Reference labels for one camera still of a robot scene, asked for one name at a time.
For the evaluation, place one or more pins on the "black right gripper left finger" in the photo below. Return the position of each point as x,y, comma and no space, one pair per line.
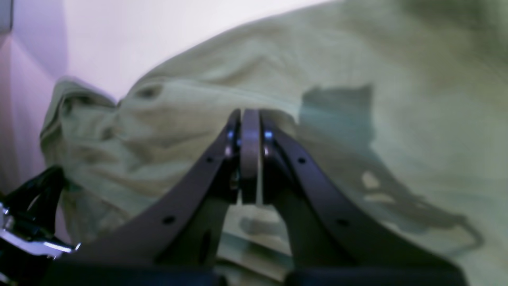
174,242

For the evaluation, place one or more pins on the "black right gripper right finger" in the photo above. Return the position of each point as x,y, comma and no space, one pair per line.
333,242

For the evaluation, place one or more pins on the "green t-shirt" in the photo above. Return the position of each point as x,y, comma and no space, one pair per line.
402,103

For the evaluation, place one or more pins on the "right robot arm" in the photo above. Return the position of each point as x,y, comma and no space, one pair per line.
29,245

